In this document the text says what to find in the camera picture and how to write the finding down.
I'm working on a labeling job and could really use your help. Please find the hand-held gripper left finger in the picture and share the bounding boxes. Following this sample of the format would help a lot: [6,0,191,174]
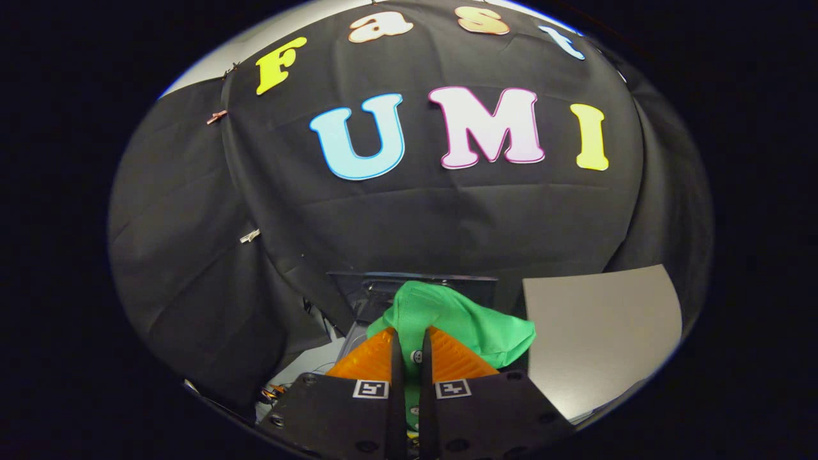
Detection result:
[254,327,408,460]

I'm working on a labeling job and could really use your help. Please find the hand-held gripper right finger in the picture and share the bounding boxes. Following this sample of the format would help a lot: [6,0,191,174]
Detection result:
[418,326,577,460]

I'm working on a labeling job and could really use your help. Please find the green polo shirt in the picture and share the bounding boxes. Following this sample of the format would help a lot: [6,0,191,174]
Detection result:
[366,280,537,430]

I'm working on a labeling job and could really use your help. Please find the black backdrop cloth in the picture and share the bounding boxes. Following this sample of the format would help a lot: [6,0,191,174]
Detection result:
[107,0,713,416]

